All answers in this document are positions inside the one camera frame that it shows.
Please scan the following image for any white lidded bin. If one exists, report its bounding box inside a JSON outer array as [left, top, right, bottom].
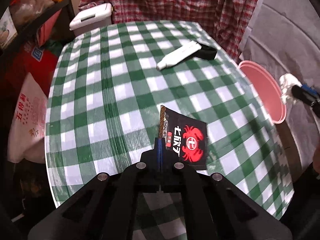
[[69, 2, 113, 37]]

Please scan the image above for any grey quilted cover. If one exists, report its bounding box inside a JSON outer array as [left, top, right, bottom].
[[237, 0, 320, 180]]

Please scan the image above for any pink waste bin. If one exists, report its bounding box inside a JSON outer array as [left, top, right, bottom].
[[237, 60, 287, 124]]

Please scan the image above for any black shelf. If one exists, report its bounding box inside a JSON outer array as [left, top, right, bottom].
[[0, 0, 70, 55]]

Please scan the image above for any red plaid cloth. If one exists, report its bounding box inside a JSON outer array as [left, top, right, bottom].
[[79, 0, 263, 63]]

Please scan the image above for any black crab print packet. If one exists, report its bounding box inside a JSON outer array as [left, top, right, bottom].
[[158, 105, 208, 172]]

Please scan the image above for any green checked tablecloth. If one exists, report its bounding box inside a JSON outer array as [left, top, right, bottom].
[[45, 20, 294, 222]]

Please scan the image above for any white tube with black cap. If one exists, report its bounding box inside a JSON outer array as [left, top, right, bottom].
[[157, 40, 217, 70]]

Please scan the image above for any pink paper sheet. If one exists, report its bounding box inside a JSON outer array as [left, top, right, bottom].
[[37, 10, 63, 47]]

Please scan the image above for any green plastic bag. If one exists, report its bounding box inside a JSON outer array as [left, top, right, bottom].
[[45, 40, 63, 58]]

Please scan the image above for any printed cardboard box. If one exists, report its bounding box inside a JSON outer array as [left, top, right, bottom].
[[0, 7, 18, 51]]

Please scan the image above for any red plastic bag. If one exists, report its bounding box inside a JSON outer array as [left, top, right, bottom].
[[5, 40, 59, 98]]

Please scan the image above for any white printed sack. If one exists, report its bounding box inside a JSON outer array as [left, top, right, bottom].
[[7, 72, 48, 163]]

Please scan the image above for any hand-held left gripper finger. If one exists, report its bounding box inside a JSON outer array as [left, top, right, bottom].
[[160, 138, 293, 240], [27, 138, 161, 240]]

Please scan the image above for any clear bag of food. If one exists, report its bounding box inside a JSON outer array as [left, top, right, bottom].
[[10, 0, 63, 28]]

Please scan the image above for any white tissue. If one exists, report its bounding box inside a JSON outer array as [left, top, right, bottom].
[[279, 73, 304, 103]]

